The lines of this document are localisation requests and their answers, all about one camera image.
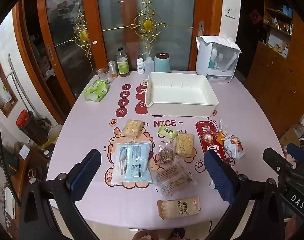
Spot green label glass bottle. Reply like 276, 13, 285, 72
116, 47, 131, 77

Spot pale blue canister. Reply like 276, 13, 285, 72
154, 53, 171, 73

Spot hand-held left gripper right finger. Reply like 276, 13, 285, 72
204, 149, 289, 240

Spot red round candy packet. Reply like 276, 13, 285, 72
199, 131, 217, 146

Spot small clear jar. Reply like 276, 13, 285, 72
108, 60, 118, 78

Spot large pale blue packet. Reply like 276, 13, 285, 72
111, 141, 153, 186

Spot wooden framed glass door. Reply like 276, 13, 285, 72
13, 0, 102, 123
82, 0, 223, 72

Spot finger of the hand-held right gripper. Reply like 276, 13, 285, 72
263, 147, 292, 176
286, 142, 304, 166

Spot green tissue pack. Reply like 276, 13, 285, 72
83, 79, 110, 103

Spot white plastic storage bin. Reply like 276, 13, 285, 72
145, 72, 219, 118

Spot white wall switch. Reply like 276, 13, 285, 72
225, 5, 237, 18

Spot large gold door ornament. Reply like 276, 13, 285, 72
128, 0, 168, 53

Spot small green snack packet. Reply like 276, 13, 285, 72
158, 126, 177, 139

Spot small gold door ornament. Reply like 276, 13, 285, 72
71, 12, 93, 59

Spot white squeeze bottle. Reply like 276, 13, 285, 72
143, 53, 155, 73

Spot white lidded organizer box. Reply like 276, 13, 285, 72
195, 36, 242, 83

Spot clear wrapped cake packet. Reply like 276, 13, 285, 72
151, 163, 194, 196

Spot black cable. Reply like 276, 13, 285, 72
0, 105, 23, 207

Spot wooden shelf cabinet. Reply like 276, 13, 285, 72
245, 0, 304, 139

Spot clear puffed snack packet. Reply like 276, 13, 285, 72
175, 133, 194, 156
123, 119, 146, 138

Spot clear glass cup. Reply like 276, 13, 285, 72
96, 68, 113, 84

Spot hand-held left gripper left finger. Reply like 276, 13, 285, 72
18, 149, 102, 240

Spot red lid plastic jar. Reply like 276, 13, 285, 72
16, 109, 48, 146

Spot beige cracker packet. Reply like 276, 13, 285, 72
156, 195, 200, 220

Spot white red crinkled packet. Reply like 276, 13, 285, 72
223, 135, 245, 160

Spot cardboard box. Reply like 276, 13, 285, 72
279, 123, 304, 151

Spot narrow white sachet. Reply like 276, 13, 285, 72
218, 119, 229, 133

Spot clear nut bar packet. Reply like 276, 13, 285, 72
158, 141, 179, 166

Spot small orange packet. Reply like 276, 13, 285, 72
215, 130, 229, 143

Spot white pill bottle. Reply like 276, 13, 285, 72
136, 58, 145, 75

